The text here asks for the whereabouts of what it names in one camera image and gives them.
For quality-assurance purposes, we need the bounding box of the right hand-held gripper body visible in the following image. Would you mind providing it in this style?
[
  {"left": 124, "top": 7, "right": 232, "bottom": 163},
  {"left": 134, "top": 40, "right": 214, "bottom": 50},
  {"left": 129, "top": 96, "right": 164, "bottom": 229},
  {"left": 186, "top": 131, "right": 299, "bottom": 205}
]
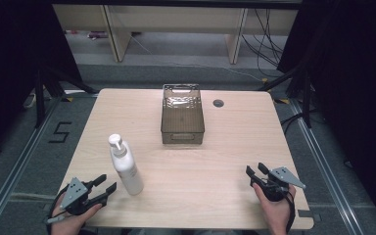
[{"left": 250, "top": 166, "right": 307, "bottom": 203}]

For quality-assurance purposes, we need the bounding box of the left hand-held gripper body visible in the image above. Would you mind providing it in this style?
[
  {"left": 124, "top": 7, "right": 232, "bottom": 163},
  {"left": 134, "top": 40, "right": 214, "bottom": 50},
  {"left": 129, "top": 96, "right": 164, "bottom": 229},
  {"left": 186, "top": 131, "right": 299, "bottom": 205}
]
[{"left": 60, "top": 176, "right": 96, "bottom": 216}]

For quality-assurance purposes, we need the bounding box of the white pump bottle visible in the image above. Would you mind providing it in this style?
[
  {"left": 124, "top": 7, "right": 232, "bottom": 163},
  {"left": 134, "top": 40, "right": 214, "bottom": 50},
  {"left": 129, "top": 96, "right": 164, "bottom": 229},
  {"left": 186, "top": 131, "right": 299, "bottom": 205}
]
[{"left": 107, "top": 133, "right": 145, "bottom": 197}]

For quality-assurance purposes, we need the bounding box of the translucent brown storage box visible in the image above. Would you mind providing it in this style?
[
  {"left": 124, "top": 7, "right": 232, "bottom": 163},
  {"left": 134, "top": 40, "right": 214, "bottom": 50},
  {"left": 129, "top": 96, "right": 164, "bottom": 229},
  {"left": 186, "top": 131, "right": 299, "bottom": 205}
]
[{"left": 160, "top": 83, "right": 206, "bottom": 145}]

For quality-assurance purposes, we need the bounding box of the person's right hand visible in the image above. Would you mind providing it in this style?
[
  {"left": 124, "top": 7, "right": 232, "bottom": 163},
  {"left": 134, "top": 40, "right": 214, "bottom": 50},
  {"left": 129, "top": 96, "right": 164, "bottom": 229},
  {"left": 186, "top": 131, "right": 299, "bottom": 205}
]
[{"left": 252, "top": 181, "right": 298, "bottom": 235}]

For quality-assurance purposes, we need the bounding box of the person's left hand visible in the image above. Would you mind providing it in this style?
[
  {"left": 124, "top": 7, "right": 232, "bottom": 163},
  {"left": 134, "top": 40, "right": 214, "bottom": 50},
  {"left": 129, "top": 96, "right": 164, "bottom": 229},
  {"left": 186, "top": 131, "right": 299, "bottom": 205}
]
[{"left": 50, "top": 194, "right": 103, "bottom": 235}]

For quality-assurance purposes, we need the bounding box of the black metal stand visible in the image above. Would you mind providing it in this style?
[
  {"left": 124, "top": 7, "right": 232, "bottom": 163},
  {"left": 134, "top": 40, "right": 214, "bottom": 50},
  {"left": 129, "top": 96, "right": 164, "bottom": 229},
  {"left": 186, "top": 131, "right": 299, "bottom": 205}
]
[
  {"left": 33, "top": 64, "right": 100, "bottom": 129},
  {"left": 257, "top": 62, "right": 315, "bottom": 129}
]

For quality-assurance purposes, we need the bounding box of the dark curtain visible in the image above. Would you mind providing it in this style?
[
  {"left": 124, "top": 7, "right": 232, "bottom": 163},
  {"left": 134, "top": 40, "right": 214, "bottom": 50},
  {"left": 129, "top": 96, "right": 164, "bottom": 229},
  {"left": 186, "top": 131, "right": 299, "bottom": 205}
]
[
  {"left": 276, "top": 0, "right": 376, "bottom": 233},
  {"left": 0, "top": 0, "right": 84, "bottom": 165}
]

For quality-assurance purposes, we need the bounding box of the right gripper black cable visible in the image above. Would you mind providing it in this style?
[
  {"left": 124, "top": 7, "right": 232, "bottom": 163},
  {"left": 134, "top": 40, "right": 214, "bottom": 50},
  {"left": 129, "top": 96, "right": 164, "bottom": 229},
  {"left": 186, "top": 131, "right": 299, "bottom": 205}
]
[{"left": 283, "top": 186, "right": 298, "bottom": 235}]

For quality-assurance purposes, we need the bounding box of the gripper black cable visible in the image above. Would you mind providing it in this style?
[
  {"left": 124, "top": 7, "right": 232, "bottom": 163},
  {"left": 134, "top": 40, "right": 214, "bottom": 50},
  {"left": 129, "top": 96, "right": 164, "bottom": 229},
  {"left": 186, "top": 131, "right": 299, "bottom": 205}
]
[
  {"left": 44, "top": 183, "right": 71, "bottom": 235},
  {"left": 283, "top": 186, "right": 298, "bottom": 235}
]

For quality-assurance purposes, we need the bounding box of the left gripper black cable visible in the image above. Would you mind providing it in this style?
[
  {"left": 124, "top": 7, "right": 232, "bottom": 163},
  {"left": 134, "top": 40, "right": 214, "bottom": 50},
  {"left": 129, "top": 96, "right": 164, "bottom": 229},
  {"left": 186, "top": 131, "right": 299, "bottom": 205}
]
[{"left": 44, "top": 183, "right": 71, "bottom": 235}]

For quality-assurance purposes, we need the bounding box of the aluminium floor rail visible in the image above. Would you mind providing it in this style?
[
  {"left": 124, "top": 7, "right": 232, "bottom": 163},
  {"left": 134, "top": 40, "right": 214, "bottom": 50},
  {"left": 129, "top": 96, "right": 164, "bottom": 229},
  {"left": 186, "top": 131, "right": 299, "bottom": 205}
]
[
  {"left": 0, "top": 96, "right": 64, "bottom": 235},
  {"left": 289, "top": 97, "right": 366, "bottom": 235}
]

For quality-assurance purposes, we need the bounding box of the black floor cable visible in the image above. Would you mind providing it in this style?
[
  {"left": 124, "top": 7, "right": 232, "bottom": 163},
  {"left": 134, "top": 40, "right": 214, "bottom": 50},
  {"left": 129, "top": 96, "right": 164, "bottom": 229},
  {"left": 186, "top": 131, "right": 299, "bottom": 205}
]
[{"left": 279, "top": 109, "right": 319, "bottom": 135}]

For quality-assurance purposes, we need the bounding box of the thin white floor cable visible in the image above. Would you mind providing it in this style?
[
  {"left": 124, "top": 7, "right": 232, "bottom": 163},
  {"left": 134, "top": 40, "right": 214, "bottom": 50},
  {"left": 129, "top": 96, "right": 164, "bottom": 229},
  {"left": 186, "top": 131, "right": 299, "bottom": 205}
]
[{"left": 129, "top": 33, "right": 264, "bottom": 83}]

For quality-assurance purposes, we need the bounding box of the bundle of black cables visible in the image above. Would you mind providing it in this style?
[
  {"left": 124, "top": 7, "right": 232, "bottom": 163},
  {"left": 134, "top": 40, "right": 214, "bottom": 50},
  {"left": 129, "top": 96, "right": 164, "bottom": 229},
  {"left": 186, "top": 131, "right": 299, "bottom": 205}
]
[{"left": 240, "top": 8, "right": 286, "bottom": 78}]

